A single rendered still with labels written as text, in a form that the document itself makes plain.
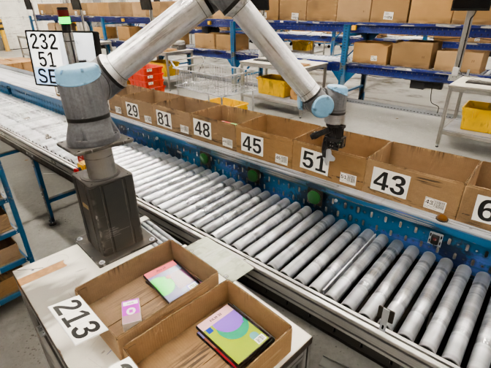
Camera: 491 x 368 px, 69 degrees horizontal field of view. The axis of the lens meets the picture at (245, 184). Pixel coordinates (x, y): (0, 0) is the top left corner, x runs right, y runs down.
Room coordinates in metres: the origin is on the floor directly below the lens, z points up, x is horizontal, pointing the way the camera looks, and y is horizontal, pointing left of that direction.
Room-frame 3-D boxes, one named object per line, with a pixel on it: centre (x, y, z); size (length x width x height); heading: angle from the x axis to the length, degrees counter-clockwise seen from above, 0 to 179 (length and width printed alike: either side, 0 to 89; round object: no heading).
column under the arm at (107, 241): (1.29, 0.57, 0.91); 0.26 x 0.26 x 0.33; 44
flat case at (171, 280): (1.00, 0.27, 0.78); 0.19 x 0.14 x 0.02; 41
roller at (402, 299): (1.01, -0.60, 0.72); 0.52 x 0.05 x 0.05; 139
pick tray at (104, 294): (0.93, 0.33, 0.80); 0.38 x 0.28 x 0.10; 136
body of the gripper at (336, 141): (1.58, -0.41, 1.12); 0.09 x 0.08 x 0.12; 49
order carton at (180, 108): (2.48, 0.40, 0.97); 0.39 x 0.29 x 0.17; 49
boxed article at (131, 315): (0.84, 0.37, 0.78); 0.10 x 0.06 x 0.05; 18
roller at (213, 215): (1.60, 0.09, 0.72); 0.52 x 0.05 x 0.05; 139
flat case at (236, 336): (0.76, 0.04, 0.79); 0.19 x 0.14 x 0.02; 44
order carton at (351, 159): (1.71, -0.49, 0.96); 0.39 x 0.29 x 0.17; 49
